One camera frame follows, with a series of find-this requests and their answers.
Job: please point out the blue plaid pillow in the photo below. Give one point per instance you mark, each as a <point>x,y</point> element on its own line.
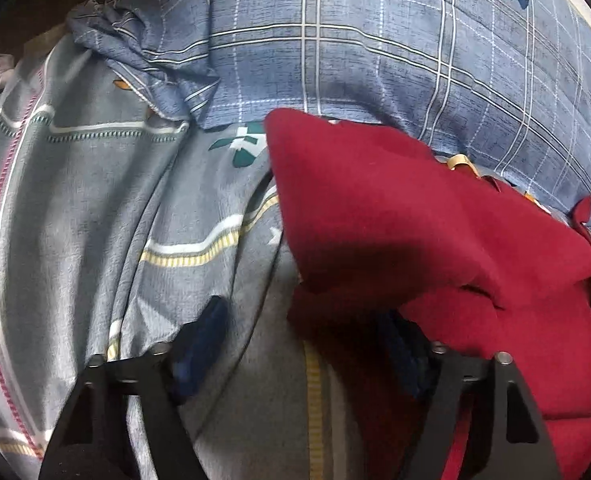
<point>506,82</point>

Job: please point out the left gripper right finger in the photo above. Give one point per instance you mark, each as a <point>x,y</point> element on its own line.
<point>477,416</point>

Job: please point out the red knit garment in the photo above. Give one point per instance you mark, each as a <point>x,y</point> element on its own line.
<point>383,233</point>

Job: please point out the grey patterned bed sheet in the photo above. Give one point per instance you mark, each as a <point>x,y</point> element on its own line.
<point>145,290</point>

